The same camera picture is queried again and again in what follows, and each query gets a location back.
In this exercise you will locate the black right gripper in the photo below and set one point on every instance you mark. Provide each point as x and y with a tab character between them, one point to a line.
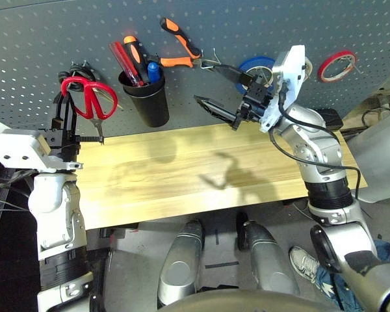
256	97

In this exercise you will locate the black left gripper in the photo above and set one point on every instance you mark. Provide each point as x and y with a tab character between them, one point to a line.
63	148

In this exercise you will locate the blue tape roll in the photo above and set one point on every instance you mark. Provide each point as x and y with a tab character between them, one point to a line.
256	61

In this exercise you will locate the orange black needle-nose pliers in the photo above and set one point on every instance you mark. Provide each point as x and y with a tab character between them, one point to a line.
182	35

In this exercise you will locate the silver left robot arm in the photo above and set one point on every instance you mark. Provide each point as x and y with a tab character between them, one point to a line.
58	211

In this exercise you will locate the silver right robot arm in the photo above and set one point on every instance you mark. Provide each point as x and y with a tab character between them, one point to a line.
318	149

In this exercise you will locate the dark grey perforated pegboard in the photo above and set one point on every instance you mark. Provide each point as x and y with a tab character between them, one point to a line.
52	32

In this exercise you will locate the black plastic cup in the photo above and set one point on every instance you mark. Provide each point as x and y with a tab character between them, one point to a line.
152	110

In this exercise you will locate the white printed tape roll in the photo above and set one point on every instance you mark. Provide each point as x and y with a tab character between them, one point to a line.
308	68

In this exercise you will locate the red tape roll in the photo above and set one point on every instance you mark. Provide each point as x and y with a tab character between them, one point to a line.
323	70

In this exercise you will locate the black plastic tool case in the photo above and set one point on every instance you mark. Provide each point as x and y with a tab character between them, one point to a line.
333	120

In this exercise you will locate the silver peg hook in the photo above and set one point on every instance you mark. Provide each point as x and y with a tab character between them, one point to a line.
357	66

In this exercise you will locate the silver right robot leg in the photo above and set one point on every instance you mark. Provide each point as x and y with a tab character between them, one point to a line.
269	256

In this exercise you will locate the silver robot leg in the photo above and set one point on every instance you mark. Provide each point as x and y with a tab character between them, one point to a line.
182	260
269	256

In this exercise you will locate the large white machine housing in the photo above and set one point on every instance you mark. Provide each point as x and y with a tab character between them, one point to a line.
383	162

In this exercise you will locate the silver left robot leg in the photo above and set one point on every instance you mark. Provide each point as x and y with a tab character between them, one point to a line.
182	260

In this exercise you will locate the white grey sneaker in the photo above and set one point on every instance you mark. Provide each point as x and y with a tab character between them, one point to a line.
304	263

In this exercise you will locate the olive robot torso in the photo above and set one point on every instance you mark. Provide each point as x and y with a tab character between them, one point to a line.
247	302

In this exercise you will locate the blue jeans leg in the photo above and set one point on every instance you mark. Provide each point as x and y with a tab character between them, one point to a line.
331	289

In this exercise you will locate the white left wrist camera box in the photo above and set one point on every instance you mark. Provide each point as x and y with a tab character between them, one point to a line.
16	146

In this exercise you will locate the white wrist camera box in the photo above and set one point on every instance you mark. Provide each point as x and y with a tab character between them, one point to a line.
291	74
16	146

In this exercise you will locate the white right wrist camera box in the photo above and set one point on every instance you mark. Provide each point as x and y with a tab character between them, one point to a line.
291	74

